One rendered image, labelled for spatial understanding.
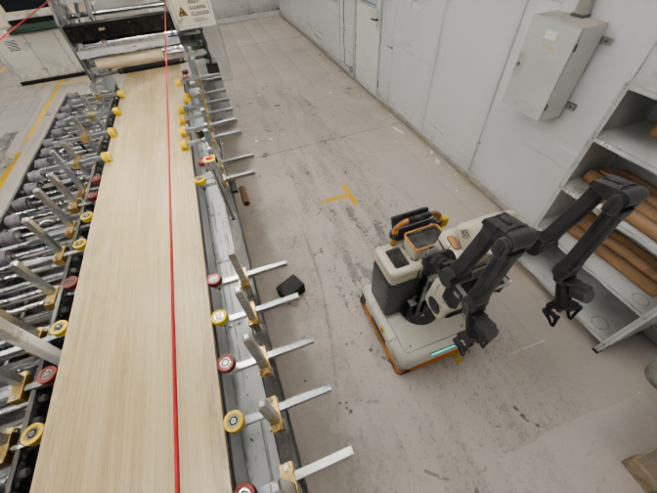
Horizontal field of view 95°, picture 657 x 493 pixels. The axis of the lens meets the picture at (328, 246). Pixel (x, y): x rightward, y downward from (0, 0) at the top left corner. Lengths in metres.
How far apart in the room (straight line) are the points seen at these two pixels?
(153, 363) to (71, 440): 0.37
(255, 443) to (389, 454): 0.92
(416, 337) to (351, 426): 0.72
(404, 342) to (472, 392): 0.59
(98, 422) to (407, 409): 1.70
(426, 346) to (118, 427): 1.69
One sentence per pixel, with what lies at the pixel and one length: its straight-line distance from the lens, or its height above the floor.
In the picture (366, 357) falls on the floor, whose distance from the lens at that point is 2.42.
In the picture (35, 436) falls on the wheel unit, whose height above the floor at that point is 0.91.
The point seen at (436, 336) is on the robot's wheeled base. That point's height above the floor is 0.28.
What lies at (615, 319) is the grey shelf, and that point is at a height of 0.14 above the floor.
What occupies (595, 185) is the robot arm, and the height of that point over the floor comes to 1.60.
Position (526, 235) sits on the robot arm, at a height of 1.62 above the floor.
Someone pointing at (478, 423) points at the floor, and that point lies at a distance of 2.45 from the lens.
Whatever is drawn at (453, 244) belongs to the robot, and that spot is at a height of 1.23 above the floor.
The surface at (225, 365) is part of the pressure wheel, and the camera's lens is 1.54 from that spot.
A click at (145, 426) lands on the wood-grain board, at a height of 0.90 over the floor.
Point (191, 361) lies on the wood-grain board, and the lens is 1.61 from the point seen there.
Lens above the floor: 2.26
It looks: 49 degrees down
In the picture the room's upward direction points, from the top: 5 degrees counter-clockwise
